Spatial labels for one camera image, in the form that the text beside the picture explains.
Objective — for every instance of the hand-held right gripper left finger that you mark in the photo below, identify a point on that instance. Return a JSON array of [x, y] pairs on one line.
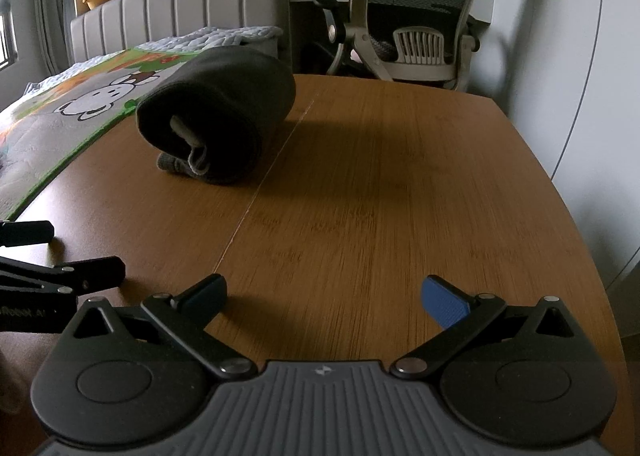
[[207, 300]]

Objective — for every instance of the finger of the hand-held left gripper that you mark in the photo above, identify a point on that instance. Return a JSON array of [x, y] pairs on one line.
[[100, 272], [30, 233]]

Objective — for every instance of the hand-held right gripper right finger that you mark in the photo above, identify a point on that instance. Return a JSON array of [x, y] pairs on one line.
[[445, 305]]

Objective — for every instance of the dark grey garment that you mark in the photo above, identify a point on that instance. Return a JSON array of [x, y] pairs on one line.
[[235, 95]]

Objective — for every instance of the printed cartoon blanket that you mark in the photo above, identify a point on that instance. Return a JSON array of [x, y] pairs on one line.
[[75, 105]]

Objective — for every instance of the window with railing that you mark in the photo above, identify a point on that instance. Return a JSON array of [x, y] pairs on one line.
[[5, 40]]

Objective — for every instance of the grey curtain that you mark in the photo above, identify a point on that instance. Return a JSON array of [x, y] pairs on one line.
[[50, 10]]

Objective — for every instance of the grey upholstered bed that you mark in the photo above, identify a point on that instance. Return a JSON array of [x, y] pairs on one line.
[[190, 5]]

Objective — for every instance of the beige mesh office chair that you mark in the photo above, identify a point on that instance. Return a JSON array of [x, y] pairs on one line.
[[365, 10]]

